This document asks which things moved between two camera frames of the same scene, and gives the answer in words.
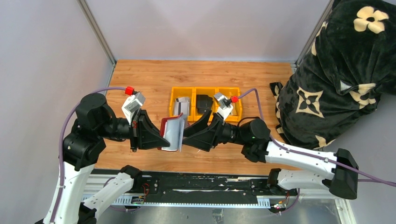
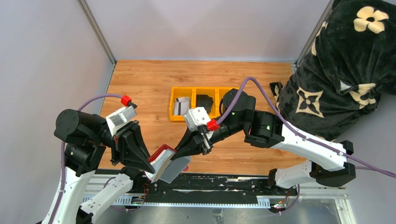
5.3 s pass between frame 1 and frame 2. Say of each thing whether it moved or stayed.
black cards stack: stayed
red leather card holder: moved
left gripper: moved
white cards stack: stayed
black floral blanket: stayed
